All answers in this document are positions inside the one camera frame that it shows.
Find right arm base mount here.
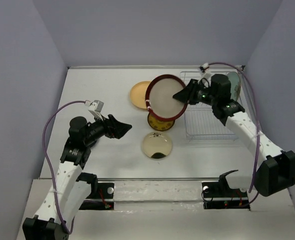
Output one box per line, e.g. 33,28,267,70
201,182,250,210

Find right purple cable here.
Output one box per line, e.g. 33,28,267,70
207,61,261,201

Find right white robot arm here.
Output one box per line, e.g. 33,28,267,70
172,74,295,197

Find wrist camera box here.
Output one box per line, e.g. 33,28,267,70
198,63,212,80
85,100,104,121

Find yellow patterned black-rim plate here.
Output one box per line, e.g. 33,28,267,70
147,113,175,132

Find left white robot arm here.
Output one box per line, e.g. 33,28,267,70
22,114,132,240

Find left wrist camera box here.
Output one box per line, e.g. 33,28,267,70
85,100,104,121

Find white wire dish rack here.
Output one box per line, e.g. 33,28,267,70
183,70,249,142

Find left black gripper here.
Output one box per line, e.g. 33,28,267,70
83,111,132,145

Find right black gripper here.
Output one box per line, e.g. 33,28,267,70
172,78,218,107

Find red rim white plate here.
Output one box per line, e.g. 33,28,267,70
145,74,188,122

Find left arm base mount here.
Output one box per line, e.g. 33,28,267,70
79,182,115,211

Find cream plate black mark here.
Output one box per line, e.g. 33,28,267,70
141,131,173,160

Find orange round plate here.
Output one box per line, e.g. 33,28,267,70
129,81,151,110

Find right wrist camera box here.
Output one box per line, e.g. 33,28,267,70
198,63,212,80

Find purple cable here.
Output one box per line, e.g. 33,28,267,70
42,100,91,235
207,61,261,201

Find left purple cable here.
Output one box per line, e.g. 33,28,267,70
42,100,91,235

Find light blue flower plate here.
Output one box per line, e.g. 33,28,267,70
226,71,242,101

